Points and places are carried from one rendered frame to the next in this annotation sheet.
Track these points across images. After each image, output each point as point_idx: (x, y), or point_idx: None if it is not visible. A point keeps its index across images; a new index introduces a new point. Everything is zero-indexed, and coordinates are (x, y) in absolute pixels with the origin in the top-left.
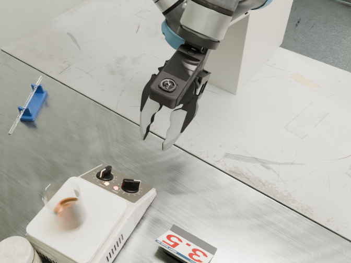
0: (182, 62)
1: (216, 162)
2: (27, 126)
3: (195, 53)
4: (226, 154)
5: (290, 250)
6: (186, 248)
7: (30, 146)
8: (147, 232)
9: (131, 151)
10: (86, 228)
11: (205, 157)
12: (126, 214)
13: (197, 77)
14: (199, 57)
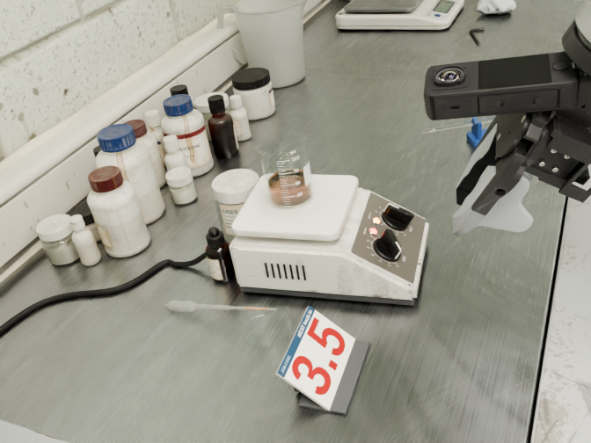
0: (520, 68)
1: (553, 373)
2: (461, 147)
3: (564, 70)
4: (590, 385)
5: None
6: (319, 358)
7: (426, 163)
8: (341, 317)
9: (490, 252)
10: (280, 214)
11: (550, 352)
12: (325, 248)
13: (540, 119)
14: (559, 77)
